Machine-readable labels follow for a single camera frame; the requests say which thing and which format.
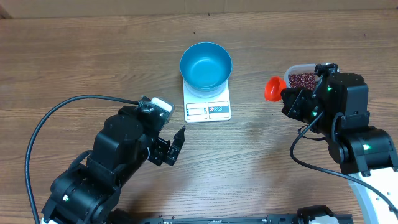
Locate orange measuring scoop blue handle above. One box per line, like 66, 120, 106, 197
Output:
264, 77, 287, 102

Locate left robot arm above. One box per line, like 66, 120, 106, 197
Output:
42, 106, 185, 223

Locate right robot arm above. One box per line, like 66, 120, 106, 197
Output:
280, 71, 397, 223

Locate white kitchen scale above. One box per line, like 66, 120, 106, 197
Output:
183, 80, 231, 123

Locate blue bowl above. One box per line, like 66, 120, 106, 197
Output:
179, 42, 233, 91

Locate red beans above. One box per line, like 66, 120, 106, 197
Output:
288, 73, 317, 90

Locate clear plastic container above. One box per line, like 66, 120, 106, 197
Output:
284, 64, 319, 88

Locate right black cable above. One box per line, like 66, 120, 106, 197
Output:
289, 110, 398, 215

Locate black cable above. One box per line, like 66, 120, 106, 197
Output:
289, 110, 398, 215
24, 94, 140, 224

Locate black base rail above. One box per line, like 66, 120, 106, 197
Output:
106, 205, 354, 224

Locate left black cable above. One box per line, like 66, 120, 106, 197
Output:
24, 94, 140, 224

